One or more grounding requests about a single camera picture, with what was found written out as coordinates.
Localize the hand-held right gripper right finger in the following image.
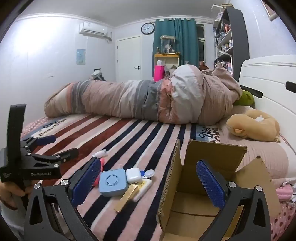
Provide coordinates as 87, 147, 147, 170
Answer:
196, 159, 271, 241

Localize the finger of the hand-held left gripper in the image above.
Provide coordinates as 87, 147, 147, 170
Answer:
21, 136, 57, 154
27, 147, 79, 168

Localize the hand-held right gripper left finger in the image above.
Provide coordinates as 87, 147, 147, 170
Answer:
24, 157, 102, 241

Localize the blue square case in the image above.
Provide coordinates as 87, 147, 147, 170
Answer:
99, 168, 130, 197

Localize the small white dropper bottle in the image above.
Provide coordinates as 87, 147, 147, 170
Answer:
92, 149, 109, 158

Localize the cardboard box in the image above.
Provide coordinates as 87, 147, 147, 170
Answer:
157, 138, 282, 241

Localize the gold box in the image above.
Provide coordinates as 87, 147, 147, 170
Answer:
114, 184, 139, 213

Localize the white earbuds case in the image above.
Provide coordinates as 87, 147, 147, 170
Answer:
125, 168, 143, 184

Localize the white cream tube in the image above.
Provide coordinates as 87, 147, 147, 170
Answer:
132, 178, 153, 202

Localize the small white blue cap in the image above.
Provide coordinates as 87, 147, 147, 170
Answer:
140, 169, 155, 179

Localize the person's left hand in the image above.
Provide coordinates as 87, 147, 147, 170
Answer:
0, 181, 32, 199

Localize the striped blanket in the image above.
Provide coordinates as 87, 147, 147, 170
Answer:
22, 113, 223, 241

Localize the beige pillow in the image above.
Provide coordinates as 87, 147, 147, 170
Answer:
217, 125, 290, 179

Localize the brown plush toy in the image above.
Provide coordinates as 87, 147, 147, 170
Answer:
226, 109, 281, 142

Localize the pink cloth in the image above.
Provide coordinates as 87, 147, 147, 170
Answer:
275, 178, 296, 205

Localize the pink dotted bed sheet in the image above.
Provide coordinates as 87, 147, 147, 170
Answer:
269, 199, 296, 241

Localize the rolled pink grey duvet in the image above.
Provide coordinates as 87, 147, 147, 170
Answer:
44, 64, 243, 124

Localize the green plush toy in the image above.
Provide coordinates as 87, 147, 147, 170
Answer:
232, 90, 255, 107

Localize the white door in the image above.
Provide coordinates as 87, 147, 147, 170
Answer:
115, 36, 143, 82

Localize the white air conditioner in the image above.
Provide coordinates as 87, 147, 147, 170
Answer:
78, 21, 113, 42

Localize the white bed headboard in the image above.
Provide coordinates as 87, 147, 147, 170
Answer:
238, 54, 296, 150

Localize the pink bag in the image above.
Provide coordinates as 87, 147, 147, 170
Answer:
154, 65, 165, 82

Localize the yellow shelf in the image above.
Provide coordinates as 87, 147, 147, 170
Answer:
154, 53, 180, 70

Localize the window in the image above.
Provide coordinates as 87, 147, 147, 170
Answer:
196, 23, 206, 61

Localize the teal curtain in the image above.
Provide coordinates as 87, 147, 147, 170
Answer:
154, 18, 199, 68

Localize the glass display case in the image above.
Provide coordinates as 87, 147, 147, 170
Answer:
160, 35, 176, 55

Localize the black white bookshelf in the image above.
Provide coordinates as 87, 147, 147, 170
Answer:
212, 6, 250, 83

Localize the blue wall poster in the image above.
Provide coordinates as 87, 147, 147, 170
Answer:
76, 49, 87, 65

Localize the round wall clock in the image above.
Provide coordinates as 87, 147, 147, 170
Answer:
141, 22, 155, 36

